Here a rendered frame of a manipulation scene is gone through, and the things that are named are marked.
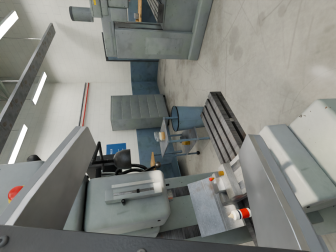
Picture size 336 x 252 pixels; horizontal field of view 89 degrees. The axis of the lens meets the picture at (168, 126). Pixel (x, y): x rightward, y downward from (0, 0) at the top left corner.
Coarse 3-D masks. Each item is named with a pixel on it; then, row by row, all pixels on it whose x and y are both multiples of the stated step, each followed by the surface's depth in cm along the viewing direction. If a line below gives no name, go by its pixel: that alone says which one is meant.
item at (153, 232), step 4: (148, 228) 77; (152, 228) 77; (156, 228) 78; (128, 232) 75; (132, 232) 75; (136, 232) 76; (140, 232) 76; (144, 232) 76; (148, 232) 76; (152, 232) 77; (156, 232) 78; (144, 236) 79; (148, 236) 82; (152, 236) 84
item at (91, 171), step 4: (96, 156) 107; (104, 156) 107; (108, 156) 108; (112, 156) 108; (96, 160) 105; (96, 164) 103; (100, 164) 104; (104, 164) 104; (108, 164) 104; (112, 164) 105; (88, 168) 102; (92, 168) 103; (108, 168) 107; (112, 168) 108; (116, 168) 109; (88, 172) 106; (92, 172) 107; (92, 176) 111
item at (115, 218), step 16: (112, 176) 71; (128, 176) 72; (144, 176) 72; (160, 176) 74; (96, 192) 66; (96, 208) 63; (112, 208) 63; (128, 208) 64; (144, 208) 65; (160, 208) 65; (96, 224) 60; (112, 224) 61; (128, 224) 62; (144, 224) 67; (160, 224) 74
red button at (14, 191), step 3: (15, 186) 48; (18, 186) 48; (21, 186) 48; (12, 189) 47; (15, 189) 47; (18, 189) 47; (9, 192) 46; (12, 192) 46; (15, 192) 46; (9, 195) 46; (12, 195) 46; (9, 198) 46; (12, 198) 46
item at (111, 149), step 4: (108, 144) 569; (112, 144) 571; (116, 144) 573; (120, 144) 575; (124, 144) 577; (108, 148) 560; (112, 148) 561; (116, 148) 563; (120, 148) 565; (124, 148) 567; (108, 152) 550; (112, 152) 552
